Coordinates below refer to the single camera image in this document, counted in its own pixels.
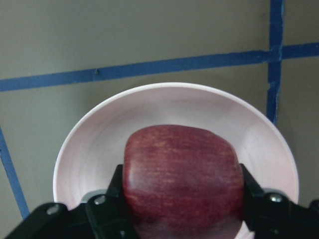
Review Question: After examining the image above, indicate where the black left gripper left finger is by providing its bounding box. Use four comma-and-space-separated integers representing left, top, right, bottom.
7, 164, 136, 239

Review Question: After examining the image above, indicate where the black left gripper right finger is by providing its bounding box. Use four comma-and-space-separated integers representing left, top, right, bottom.
240, 163, 319, 239

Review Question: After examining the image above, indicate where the red apple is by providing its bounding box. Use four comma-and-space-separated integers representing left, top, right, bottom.
123, 125, 244, 239

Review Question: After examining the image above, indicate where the pink plate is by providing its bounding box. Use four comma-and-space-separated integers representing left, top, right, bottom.
52, 82, 299, 239

